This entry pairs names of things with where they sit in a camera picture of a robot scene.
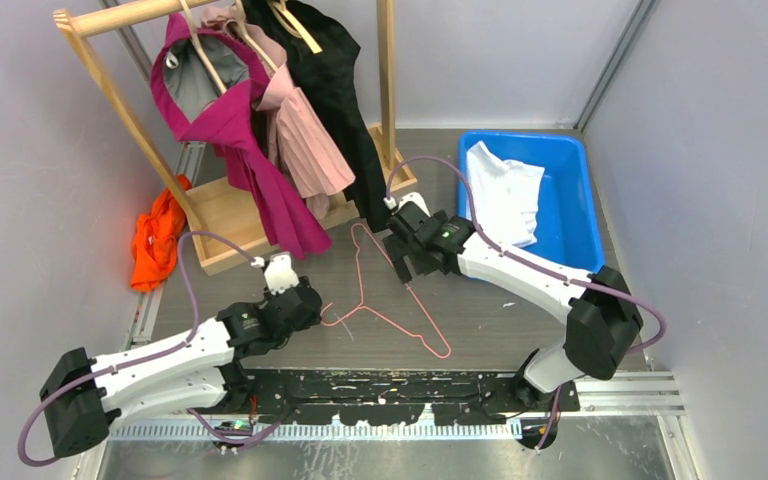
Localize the wooden clothes rack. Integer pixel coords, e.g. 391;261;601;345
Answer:
53;0;417;255

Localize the orange cloth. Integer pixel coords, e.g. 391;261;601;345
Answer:
130;189;187;293

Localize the white skirt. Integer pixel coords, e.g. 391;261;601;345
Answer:
466;141;545;247

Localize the black garment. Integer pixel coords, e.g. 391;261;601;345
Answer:
243;1;390;233

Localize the wooden hanger under magenta dress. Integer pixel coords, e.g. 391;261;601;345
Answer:
179;0;227;95

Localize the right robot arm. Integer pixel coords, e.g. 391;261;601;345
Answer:
384;194;642;411

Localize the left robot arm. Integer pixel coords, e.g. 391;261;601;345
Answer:
40;277;323;459

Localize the wooden hanger under pink garment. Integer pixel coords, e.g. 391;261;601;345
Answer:
230;0;278;74

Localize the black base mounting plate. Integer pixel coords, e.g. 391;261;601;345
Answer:
198;369;580;447

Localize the blue plastic bin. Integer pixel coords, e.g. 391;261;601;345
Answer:
459;130;604;273

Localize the wooden hanger under black garment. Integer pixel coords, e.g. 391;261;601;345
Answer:
267;0;323;55

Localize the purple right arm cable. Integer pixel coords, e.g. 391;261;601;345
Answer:
383;156;668;452

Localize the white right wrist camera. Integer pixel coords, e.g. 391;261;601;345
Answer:
384;192;431;216

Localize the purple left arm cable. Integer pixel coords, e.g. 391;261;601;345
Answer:
17;230;266;468

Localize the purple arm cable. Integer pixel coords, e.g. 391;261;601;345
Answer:
17;230;266;468
383;156;668;452

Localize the magenta dress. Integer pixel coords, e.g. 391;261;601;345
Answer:
150;13;332;258

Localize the pink pleated garment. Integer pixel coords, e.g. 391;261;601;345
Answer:
201;5;355;219

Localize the pink wire hanger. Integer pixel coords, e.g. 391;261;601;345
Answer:
321;223;453;360

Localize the aluminium rail frame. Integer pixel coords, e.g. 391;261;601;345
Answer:
108;372;684;441

